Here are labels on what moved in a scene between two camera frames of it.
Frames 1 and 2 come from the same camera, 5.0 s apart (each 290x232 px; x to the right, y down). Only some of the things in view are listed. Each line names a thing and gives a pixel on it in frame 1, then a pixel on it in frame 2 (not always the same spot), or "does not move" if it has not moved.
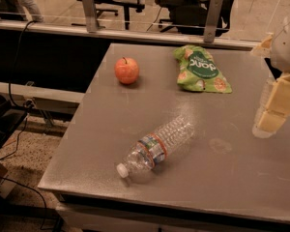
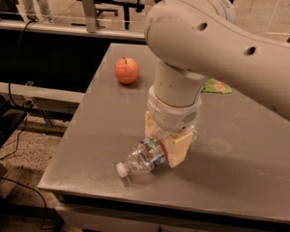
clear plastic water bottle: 152,149 does not move
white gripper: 287,50 → 171,116
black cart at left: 5,119 does not move
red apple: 127,71 does not move
